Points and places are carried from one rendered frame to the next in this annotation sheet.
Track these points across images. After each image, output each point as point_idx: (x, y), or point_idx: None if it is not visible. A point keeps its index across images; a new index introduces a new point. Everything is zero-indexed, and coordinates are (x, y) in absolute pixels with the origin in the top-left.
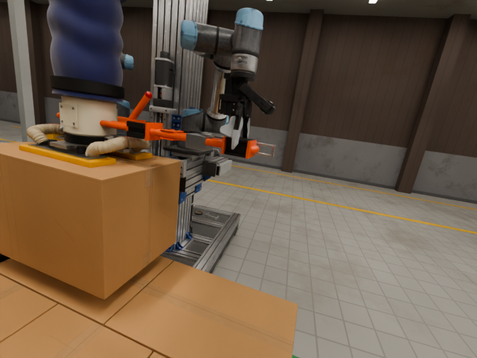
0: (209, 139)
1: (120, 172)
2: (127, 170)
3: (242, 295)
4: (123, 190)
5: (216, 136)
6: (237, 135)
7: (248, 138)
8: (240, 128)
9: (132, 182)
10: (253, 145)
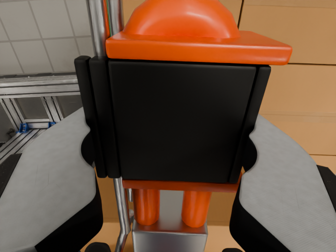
0: (204, 218)
1: (227, 232)
2: (210, 233)
3: (132, 0)
4: (227, 204)
5: (129, 228)
6: (296, 142)
7: (66, 117)
8: (265, 167)
9: (211, 211)
10: (222, 30)
